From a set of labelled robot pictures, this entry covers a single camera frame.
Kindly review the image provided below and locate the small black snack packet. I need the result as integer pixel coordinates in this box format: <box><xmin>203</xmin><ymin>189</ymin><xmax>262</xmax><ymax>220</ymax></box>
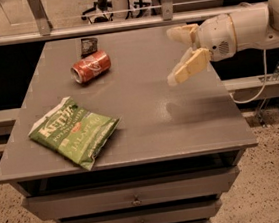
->
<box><xmin>80</xmin><ymin>37</ymin><xmax>98</xmax><ymax>58</ymax></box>

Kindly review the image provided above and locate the black office chair base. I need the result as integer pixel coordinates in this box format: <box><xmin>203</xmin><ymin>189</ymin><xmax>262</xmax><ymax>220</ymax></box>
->
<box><xmin>82</xmin><ymin>0</ymin><xmax>112</xmax><ymax>23</ymax></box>

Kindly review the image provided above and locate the middle grey drawer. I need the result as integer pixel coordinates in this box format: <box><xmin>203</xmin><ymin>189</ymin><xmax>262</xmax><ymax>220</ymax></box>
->
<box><xmin>63</xmin><ymin>200</ymin><xmax>222</xmax><ymax>223</ymax></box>

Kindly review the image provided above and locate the green jalapeno chip bag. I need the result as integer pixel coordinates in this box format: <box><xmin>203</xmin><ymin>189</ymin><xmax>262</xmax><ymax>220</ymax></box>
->
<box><xmin>28</xmin><ymin>96</ymin><xmax>119</xmax><ymax>171</ymax></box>

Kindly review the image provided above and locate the top grey drawer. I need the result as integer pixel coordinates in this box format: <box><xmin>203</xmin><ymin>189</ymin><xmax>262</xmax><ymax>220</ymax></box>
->
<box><xmin>22</xmin><ymin>166</ymin><xmax>239</xmax><ymax>220</ymax></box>

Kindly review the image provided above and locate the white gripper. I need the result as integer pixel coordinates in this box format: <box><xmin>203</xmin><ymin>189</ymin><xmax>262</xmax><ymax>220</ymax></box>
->
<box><xmin>167</xmin><ymin>14</ymin><xmax>237</xmax><ymax>87</ymax></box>

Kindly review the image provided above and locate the white cable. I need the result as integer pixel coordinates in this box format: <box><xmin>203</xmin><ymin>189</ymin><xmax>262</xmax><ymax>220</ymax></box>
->
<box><xmin>225</xmin><ymin>48</ymin><xmax>273</xmax><ymax>106</ymax></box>

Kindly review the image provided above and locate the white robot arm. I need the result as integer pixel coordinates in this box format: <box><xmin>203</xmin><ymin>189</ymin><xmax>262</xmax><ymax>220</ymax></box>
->
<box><xmin>167</xmin><ymin>0</ymin><xmax>279</xmax><ymax>87</ymax></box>

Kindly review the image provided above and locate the grey drawer cabinet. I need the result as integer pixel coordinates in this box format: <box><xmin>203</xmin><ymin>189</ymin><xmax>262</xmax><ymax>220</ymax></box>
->
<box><xmin>0</xmin><ymin>27</ymin><xmax>256</xmax><ymax>223</ymax></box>

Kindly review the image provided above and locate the red coke can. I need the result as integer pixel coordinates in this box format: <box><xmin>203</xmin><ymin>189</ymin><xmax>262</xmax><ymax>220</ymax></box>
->
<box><xmin>70</xmin><ymin>50</ymin><xmax>111</xmax><ymax>84</ymax></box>

